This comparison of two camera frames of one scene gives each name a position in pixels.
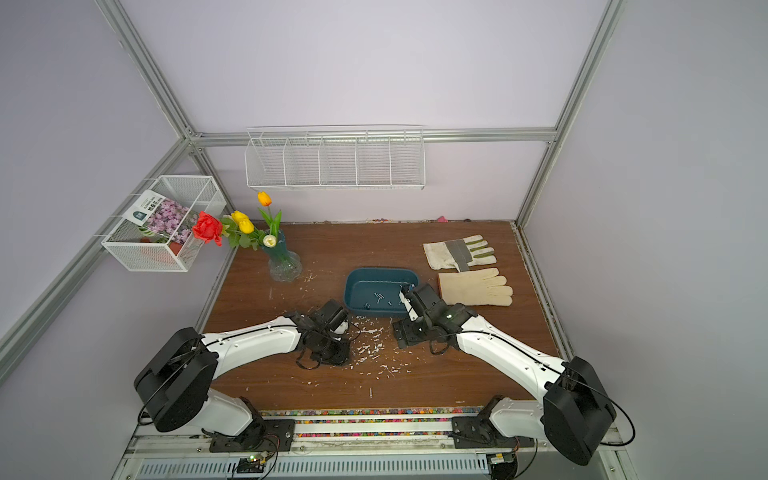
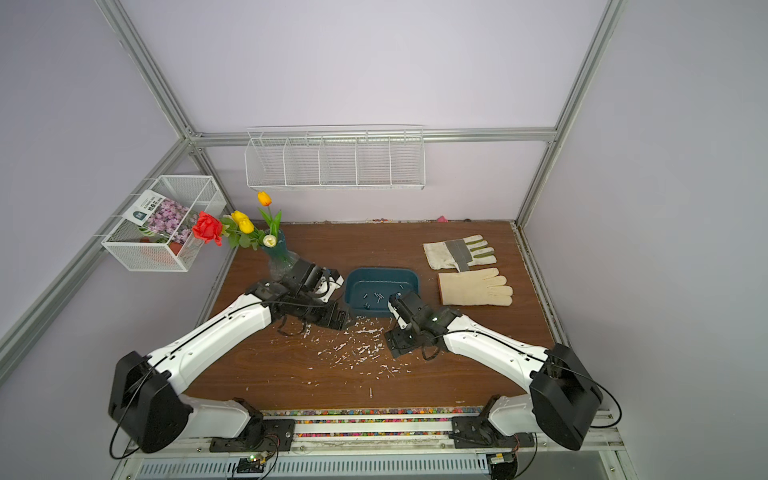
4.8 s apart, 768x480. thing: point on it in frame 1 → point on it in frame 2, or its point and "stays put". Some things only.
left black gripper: (341, 356) → (329, 319)
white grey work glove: (460, 254) stays put
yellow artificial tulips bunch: (241, 231) stays put
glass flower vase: (283, 265) stays put
